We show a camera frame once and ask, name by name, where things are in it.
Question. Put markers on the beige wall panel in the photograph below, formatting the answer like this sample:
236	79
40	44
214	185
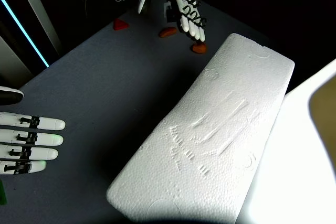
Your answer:
10	61

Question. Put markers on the toy chicken drumstick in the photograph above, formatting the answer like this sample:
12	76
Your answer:
168	33

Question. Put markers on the cyan light strip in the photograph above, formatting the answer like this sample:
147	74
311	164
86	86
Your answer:
23	30

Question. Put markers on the toy bread pastry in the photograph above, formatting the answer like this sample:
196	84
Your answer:
120	24

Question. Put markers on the white frame post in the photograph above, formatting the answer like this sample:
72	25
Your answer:
39	6

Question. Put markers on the large white casing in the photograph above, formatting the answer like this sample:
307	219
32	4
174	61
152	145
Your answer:
288	169

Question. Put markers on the green toy piece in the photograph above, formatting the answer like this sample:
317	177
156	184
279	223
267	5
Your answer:
2	192

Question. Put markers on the grey table cloth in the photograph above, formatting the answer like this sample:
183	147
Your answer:
92	90

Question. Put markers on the toy cheese wedge with holes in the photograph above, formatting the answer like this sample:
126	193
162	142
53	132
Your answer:
199	48

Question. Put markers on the white styrofoam lid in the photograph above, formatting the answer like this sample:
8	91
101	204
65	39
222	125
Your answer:
210	129

